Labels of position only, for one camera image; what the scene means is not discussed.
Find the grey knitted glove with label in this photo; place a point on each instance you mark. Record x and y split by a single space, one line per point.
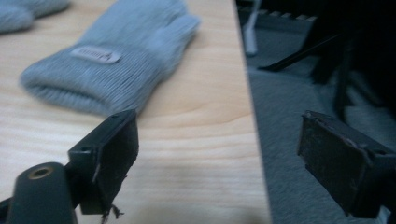
112 56

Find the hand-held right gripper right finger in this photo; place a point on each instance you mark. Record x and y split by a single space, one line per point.
339 161

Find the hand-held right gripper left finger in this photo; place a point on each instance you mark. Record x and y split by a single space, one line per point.
109 158

